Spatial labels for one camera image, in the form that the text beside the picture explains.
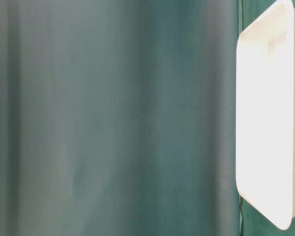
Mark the green table cloth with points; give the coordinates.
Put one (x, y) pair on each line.
(117, 118)

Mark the white plastic tray case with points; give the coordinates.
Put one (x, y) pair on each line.
(265, 114)

